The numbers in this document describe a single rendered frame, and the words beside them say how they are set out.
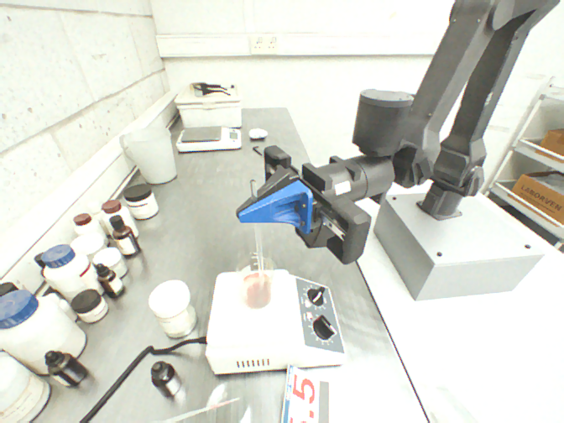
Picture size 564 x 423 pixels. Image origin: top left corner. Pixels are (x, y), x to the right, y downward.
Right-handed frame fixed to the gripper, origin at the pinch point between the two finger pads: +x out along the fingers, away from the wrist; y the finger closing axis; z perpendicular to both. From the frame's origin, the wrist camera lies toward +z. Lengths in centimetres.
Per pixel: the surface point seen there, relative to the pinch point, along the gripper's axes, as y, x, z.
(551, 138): 37, -228, 47
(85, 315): 15.7, 27.9, 22.9
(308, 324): -5.1, -3.5, 19.7
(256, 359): -5.6, 5.3, 20.5
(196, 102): 104, -14, 12
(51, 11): 75, 22, -20
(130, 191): 47, 18, 18
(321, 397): -12.5, -1.1, 25.3
